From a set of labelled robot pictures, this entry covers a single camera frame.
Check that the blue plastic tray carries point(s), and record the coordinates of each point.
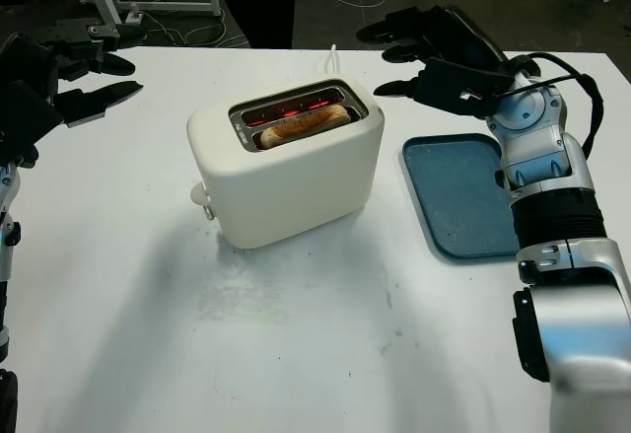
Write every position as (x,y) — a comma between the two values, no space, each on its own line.
(453,196)

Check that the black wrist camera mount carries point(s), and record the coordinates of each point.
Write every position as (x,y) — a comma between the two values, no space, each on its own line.
(27,117)
(453,88)

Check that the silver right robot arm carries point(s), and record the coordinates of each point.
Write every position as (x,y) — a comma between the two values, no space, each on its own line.
(581,305)

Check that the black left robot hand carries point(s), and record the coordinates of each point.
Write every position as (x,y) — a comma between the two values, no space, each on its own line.
(29,63)

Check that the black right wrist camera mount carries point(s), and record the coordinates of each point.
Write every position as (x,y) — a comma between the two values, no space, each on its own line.
(453,88)

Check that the person in black trousers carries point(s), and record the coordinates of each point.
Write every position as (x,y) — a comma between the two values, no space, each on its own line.
(266,4)

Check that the white power strip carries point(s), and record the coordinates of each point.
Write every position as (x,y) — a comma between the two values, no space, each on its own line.
(133,15)

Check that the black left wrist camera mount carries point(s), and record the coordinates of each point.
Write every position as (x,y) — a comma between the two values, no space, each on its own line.
(27,117)

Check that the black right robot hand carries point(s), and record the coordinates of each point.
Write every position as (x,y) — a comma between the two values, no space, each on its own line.
(463,33)

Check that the cream white toaster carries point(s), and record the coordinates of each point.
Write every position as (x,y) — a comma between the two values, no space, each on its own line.
(291,191)

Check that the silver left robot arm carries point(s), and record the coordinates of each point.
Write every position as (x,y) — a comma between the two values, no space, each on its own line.
(6,236)

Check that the browned toast slice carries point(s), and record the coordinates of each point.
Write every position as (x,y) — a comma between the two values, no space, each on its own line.
(305,124)

